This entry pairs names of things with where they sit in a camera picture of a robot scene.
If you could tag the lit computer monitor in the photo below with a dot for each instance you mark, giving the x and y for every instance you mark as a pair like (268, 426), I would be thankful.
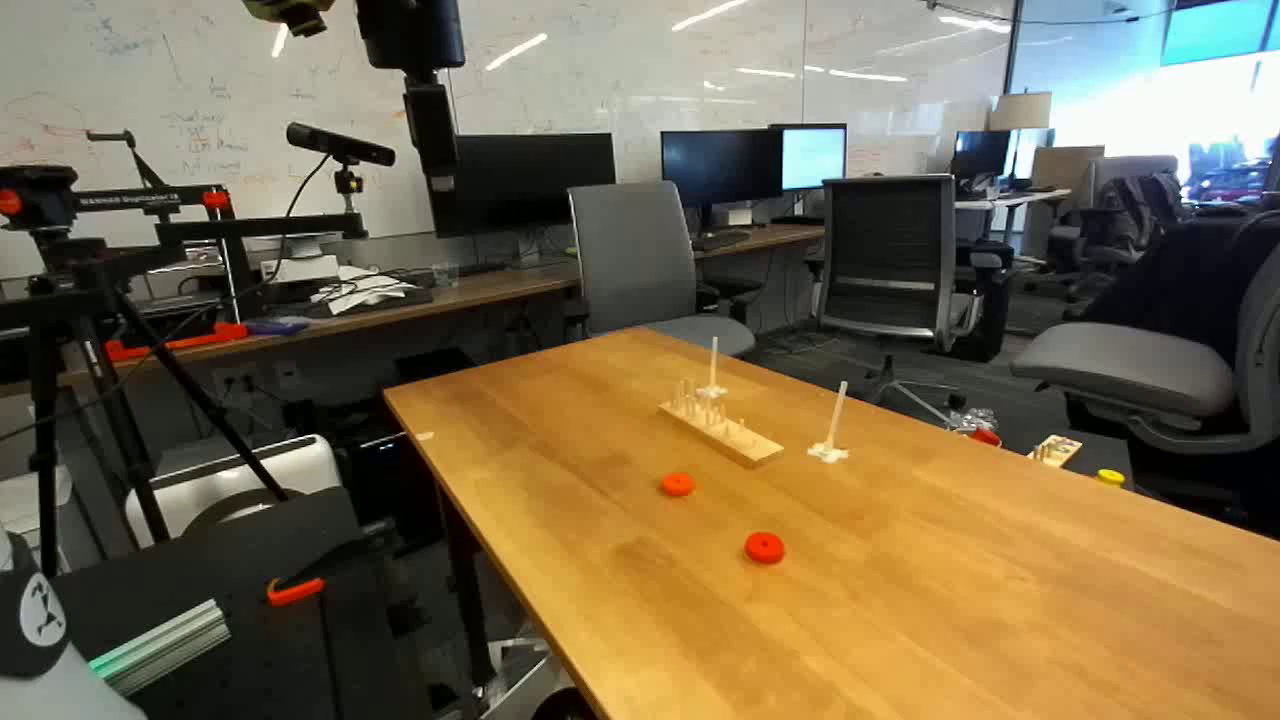
(814, 158)

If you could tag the white machine housing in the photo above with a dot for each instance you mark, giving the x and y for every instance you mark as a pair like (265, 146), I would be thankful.
(232, 473)

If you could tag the black robot cart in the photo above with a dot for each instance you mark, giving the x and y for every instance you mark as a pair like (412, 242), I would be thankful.
(265, 666)

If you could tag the black mesh office chair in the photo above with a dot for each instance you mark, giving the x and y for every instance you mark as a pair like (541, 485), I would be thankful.
(886, 252)

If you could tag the black bar camera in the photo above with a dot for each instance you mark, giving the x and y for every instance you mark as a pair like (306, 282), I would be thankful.
(340, 146)

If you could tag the lamp with beige shade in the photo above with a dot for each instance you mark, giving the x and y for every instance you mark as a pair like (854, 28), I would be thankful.
(1020, 109)

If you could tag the aluminium profile bar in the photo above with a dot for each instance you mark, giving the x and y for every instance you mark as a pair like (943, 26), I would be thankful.
(161, 646)

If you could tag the small black monitor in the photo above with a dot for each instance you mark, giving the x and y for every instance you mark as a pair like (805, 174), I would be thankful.
(983, 152)

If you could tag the wall screen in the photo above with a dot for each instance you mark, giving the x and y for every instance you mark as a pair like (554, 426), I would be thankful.
(1216, 28)

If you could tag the large black monitor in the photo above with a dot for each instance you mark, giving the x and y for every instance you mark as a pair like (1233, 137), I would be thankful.
(533, 181)

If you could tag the long wooden desk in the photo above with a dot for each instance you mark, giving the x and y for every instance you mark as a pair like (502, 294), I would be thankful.
(440, 296)

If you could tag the grey office chair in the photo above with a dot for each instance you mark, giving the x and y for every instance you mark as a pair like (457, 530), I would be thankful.
(635, 266)
(1134, 366)

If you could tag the patterned wooden card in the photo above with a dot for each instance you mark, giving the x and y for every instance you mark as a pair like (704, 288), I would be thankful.
(1054, 451)

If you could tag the black boom bar red knobs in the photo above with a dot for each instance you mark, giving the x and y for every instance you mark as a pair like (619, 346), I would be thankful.
(265, 227)

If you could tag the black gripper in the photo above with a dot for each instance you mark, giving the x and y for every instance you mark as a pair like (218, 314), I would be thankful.
(411, 28)

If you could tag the black tripod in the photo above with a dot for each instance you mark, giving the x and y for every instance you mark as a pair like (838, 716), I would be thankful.
(54, 346)

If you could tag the grey monitor back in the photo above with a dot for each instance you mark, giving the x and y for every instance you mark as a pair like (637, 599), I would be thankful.
(1067, 166)

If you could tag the wooden base with metal rods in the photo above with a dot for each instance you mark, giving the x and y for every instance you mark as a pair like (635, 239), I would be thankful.
(723, 431)

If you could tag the black draped cloth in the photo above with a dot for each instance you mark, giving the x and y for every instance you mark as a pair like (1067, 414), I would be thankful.
(1174, 282)

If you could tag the white papers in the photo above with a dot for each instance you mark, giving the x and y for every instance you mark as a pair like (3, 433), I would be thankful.
(360, 288)

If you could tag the orange disk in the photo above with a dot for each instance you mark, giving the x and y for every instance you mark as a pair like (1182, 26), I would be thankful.
(766, 547)
(677, 485)

